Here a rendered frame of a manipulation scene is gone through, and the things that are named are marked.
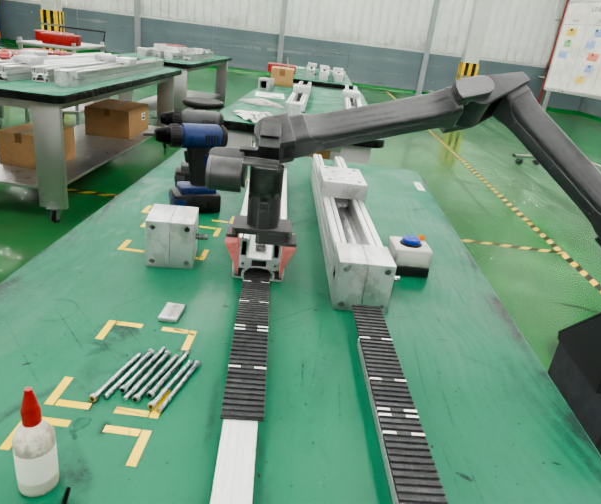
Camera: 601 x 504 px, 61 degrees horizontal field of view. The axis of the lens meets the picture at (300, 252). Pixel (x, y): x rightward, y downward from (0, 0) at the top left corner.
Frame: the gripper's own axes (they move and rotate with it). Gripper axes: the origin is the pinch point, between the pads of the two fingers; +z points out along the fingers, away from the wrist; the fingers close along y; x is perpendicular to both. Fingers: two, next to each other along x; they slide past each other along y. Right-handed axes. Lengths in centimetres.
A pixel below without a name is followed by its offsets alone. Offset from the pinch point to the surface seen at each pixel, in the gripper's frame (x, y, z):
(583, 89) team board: -513, -348, -18
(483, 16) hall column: -967, -377, -110
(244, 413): 36.6, 0.0, 1.0
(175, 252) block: -6.9, 16.3, 1.0
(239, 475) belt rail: 45.1, -0.1, 1.5
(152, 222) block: -6.6, 20.5, -4.9
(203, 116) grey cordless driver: -61, 19, -16
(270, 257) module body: -6.1, -2.0, 0.0
